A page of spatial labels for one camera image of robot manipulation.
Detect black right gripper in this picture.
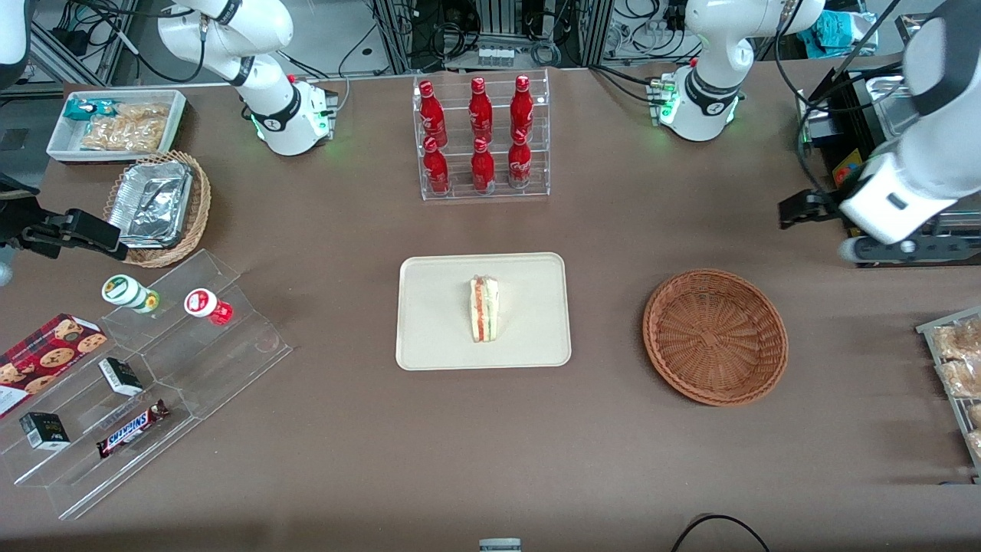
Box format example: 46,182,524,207
0,196,129,260

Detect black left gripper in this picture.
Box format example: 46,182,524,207
779,190,845,230

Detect triangular sandwich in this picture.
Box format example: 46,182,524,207
469,275,500,343

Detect light wicker basket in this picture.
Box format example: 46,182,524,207
103,149,212,269

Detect round brown wicker basket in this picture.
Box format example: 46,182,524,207
642,268,789,407

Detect beige plastic tray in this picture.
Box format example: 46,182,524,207
395,252,573,372

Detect green lid white cup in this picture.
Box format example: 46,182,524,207
101,274,161,314

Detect stack of foil trays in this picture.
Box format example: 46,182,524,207
107,159,195,249

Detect white rectangular bin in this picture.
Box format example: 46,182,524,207
46,89,188,166

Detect bag of beige crackers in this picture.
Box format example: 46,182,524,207
80,103,171,153

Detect black food display case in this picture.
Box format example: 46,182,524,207
796,14,981,268

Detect red lid white cup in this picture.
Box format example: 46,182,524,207
183,287,234,327

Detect teal snack packet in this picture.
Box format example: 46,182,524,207
62,99,117,121

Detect red cookie box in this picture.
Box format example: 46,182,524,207
0,312,109,419

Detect small black white box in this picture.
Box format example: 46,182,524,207
97,356,145,398

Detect clear acrylic stepped stand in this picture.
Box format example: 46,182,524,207
0,248,294,521

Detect teal plastic bag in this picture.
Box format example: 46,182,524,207
797,10,876,56

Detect Snickers chocolate bar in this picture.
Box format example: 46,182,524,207
95,399,172,460

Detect red cola bottle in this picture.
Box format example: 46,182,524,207
422,136,452,196
510,74,535,141
507,129,533,190
418,80,449,147
470,136,497,193
468,77,494,143

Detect clear acrylic bottle rack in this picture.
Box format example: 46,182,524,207
413,68,551,202

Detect black cable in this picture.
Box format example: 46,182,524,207
670,513,772,552

